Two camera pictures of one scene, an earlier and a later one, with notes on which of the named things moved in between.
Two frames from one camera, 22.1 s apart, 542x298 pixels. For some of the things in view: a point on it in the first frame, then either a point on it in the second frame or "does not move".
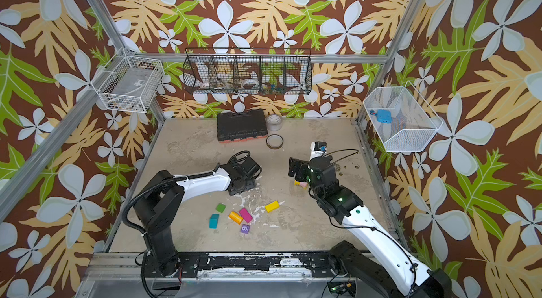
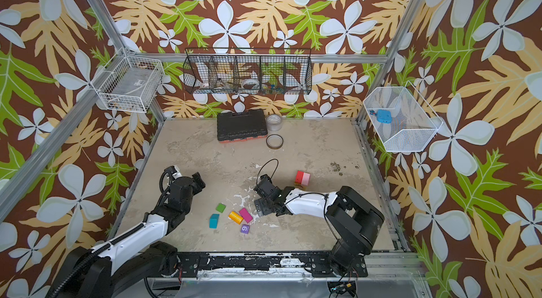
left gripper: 252,182 to 197,183
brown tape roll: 274,141 does not move
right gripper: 297,169 to 262,196
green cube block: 220,207 does not move
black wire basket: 241,70 does not move
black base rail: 299,264 does not move
